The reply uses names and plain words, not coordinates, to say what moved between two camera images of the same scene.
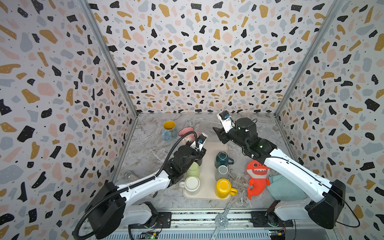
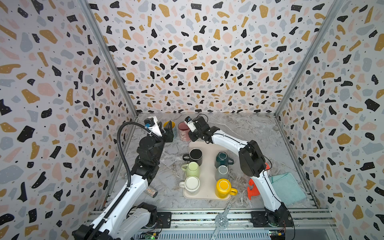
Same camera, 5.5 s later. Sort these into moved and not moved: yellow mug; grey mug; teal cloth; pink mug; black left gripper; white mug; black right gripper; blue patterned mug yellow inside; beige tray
Moved: black right gripper; black left gripper; pink mug
Not moved: grey mug; blue patterned mug yellow inside; white mug; teal cloth; beige tray; yellow mug
